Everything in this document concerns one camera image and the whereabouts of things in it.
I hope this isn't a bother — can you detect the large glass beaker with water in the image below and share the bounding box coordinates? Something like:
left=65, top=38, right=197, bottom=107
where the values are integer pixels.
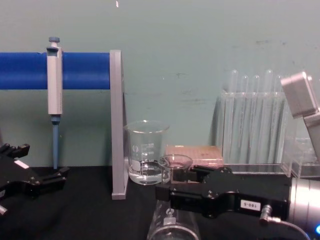
left=123, top=119, right=171, bottom=186

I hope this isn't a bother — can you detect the clear glass test tube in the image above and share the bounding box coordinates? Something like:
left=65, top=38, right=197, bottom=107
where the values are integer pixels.
left=240, top=74, right=250, bottom=156
left=251, top=74, right=261, bottom=157
left=264, top=68, right=274, bottom=157
left=274, top=74, right=284, bottom=157
left=229, top=69, right=240, bottom=156

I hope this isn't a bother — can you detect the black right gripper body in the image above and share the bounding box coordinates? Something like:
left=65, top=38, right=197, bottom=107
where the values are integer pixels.
left=199, top=166, right=293, bottom=221

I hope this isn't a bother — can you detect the small glass beaker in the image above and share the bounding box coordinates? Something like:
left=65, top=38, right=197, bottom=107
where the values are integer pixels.
left=158, top=154, right=194, bottom=185

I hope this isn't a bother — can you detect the blue rack bar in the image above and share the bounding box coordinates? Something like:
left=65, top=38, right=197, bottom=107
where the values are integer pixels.
left=0, top=51, right=111, bottom=90

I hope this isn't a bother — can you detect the brown pipette tip box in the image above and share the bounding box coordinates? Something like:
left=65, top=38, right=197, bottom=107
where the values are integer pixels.
left=164, top=144, right=224, bottom=171

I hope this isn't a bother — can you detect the thin dark cable silver plug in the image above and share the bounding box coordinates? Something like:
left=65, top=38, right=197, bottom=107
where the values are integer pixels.
left=259, top=204, right=312, bottom=240

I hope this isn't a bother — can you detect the clear acrylic test tube rack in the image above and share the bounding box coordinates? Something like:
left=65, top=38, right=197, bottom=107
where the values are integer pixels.
left=214, top=90, right=301, bottom=178

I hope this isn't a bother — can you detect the empty glass beaker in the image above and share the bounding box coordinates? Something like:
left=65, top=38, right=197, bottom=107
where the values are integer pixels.
left=147, top=198, right=201, bottom=240

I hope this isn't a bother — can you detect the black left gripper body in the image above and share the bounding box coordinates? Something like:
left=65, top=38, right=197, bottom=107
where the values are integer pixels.
left=0, top=152, right=39, bottom=201

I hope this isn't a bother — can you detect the black table cloth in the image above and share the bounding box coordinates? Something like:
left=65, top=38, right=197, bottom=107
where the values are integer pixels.
left=0, top=163, right=320, bottom=240

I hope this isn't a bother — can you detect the clear acrylic box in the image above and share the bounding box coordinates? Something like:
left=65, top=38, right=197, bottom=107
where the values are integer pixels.
left=292, top=136, right=320, bottom=179

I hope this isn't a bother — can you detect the grey rack post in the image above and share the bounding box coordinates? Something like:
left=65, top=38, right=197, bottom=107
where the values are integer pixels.
left=109, top=49, right=129, bottom=201

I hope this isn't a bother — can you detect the grey pipette with blue tip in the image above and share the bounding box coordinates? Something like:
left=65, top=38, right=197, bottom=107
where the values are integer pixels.
left=46, top=36, right=64, bottom=170

